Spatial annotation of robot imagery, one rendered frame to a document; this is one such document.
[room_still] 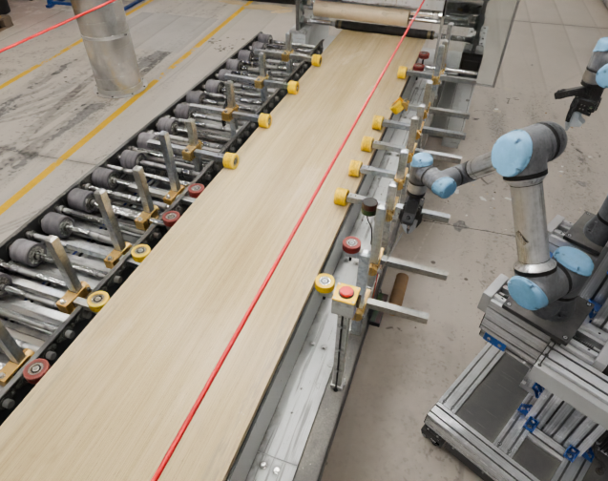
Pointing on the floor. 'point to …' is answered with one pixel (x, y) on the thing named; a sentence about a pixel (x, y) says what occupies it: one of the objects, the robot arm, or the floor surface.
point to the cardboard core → (399, 289)
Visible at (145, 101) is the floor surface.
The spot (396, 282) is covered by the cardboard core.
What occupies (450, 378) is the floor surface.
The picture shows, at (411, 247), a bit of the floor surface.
